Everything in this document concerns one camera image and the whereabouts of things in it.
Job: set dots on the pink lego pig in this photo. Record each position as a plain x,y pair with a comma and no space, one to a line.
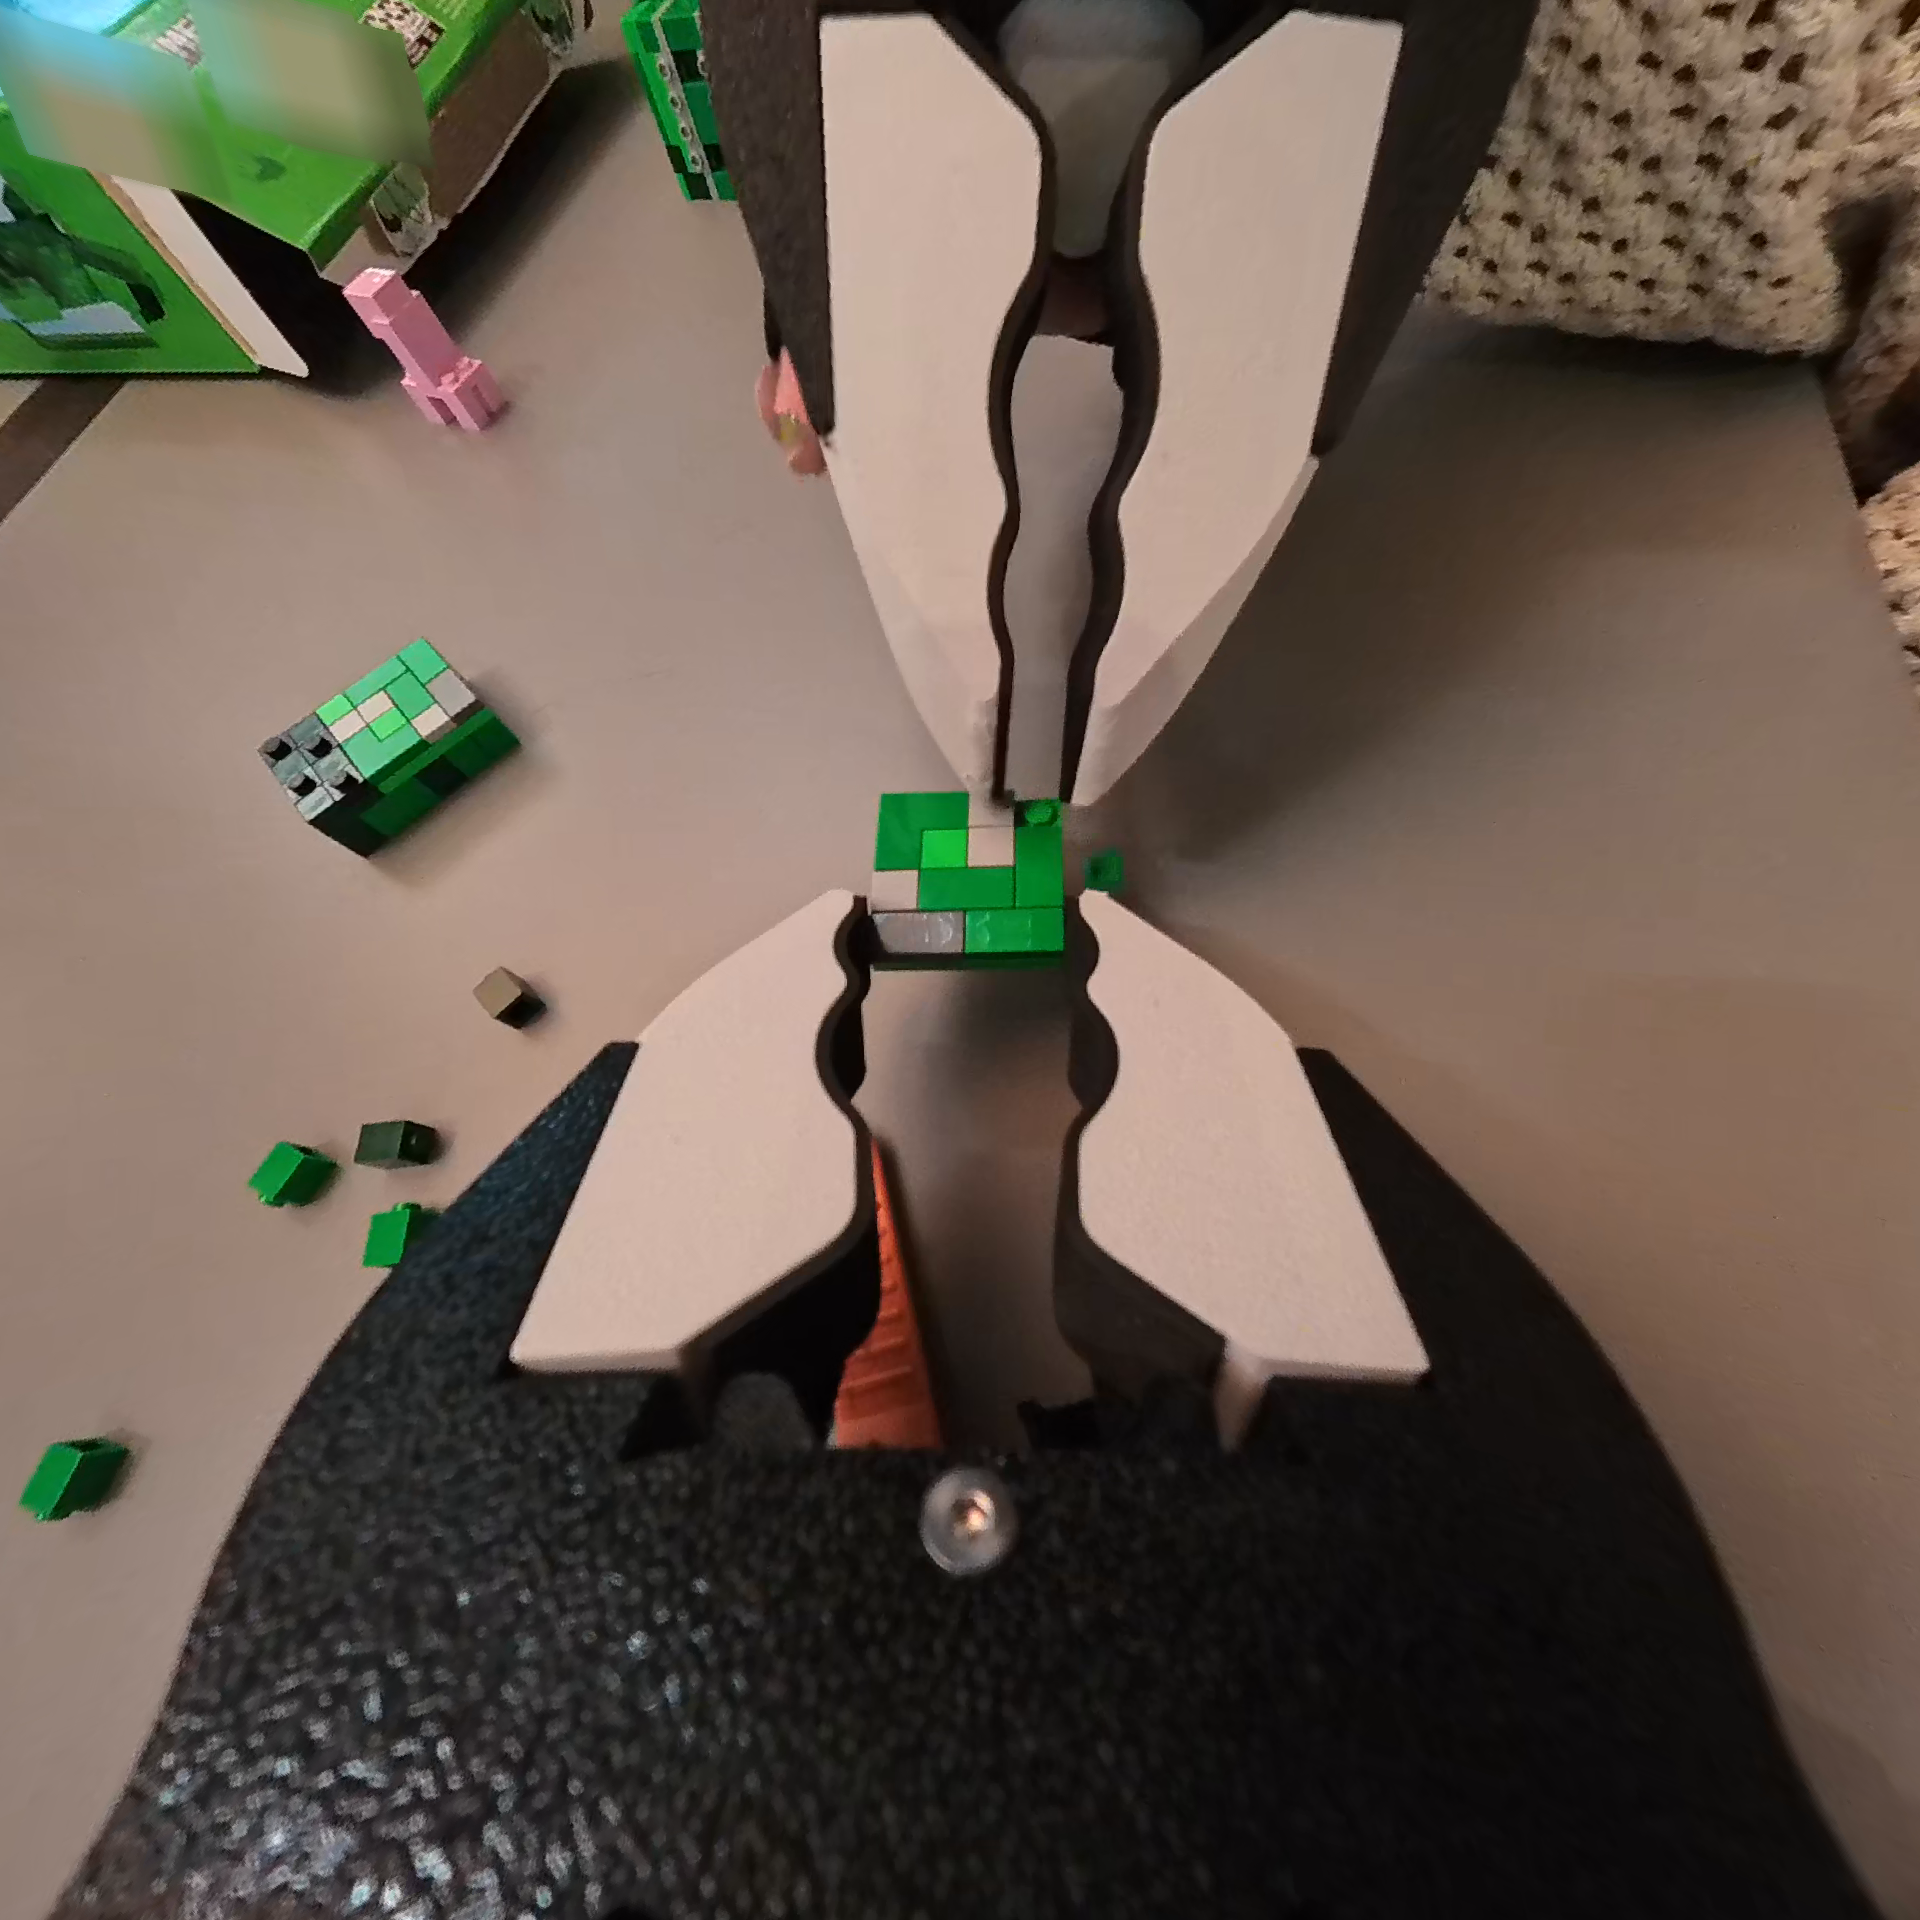
429,353

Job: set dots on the tall green lego creeper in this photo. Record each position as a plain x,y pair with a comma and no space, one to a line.
681,106

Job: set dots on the green lego block assembly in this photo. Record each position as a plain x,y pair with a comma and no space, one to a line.
406,751

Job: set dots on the person's right forearm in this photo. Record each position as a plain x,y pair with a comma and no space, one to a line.
1652,150

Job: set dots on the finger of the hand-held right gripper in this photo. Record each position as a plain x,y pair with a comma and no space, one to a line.
916,376
1230,376

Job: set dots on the person's right hand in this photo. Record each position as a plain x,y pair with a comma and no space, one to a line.
791,422

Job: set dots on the orange brick separator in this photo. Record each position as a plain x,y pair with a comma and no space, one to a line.
893,1349

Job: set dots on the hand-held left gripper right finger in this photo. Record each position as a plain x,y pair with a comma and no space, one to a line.
1245,1200

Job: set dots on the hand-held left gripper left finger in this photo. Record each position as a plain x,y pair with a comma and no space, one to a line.
705,1200

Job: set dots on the green cardboard lego box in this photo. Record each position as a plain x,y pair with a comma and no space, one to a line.
90,317

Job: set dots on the small dark green lego brick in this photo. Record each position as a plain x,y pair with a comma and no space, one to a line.
399,1145

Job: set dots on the small bright green lego brick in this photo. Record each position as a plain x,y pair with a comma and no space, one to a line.
1104,872
71,1477
293,1176
399,1234

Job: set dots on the green tiled lego plate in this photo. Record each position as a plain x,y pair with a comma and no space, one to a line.
975,886

